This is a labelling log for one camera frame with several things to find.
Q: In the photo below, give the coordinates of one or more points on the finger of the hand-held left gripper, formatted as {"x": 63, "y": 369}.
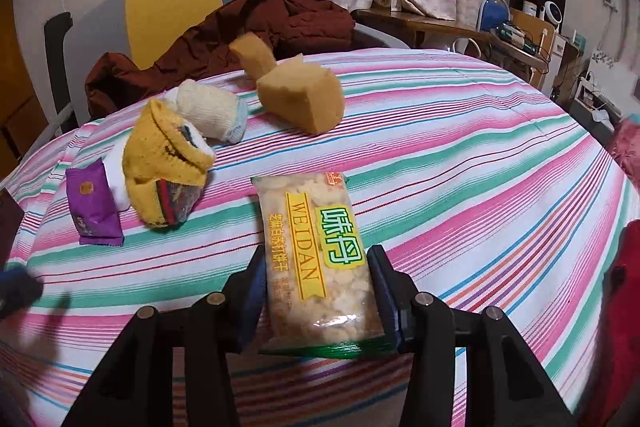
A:
{"x": 17, "y": 291}

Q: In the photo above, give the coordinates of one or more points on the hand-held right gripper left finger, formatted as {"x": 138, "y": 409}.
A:
{"x": 250, "y": 307}

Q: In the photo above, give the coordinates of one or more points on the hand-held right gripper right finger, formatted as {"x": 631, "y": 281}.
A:
{"x": 389, "y": 304}

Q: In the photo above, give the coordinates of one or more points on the clear cracker packet yellow label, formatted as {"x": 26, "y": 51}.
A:
{"x": 310, "y": 257}

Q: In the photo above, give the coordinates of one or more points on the purple snack packet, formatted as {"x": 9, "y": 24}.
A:
{"x": 92, "y": 207}

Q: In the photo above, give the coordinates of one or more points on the yellow knitted sock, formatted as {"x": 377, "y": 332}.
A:
{"x": 155, "y": 157}

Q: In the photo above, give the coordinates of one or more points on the white knitted sock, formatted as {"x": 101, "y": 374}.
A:
{"x": 210, "y": 107}

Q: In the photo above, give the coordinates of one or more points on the large yellow sponge block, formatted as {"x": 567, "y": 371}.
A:
{"x": 300, "y": 102}

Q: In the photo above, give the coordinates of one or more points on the small yellow sponge block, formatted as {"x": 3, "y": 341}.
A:
{"x": 250, "y": 54}

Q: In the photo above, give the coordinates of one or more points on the red garment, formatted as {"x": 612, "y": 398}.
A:
{"x": 625, "y": 307}

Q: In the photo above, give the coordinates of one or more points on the wooden desk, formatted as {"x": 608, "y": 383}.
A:
{"x": 425, "y": 24}

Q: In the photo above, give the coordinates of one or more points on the white low shelf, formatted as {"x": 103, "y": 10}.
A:
{"x": 595, "y": 107}

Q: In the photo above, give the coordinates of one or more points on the pink blanket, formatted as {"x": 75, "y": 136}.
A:
{"x": 627, "y": 147}

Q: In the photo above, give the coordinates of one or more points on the light wooden side panel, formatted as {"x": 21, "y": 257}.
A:
{"x": 537, "y": 57}

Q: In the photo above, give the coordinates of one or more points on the brown puffer jacket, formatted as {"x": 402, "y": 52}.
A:
{"x": 275, "y": 17}

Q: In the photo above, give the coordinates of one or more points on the dark green bottle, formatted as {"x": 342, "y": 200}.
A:
{"x": 510, "y": 36}

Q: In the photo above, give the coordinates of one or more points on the blue folding chair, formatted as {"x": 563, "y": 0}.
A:
{"x": 495, "y": 14}

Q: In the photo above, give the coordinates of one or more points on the white round fan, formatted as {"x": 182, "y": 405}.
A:
{"x": 552, "y": 14}

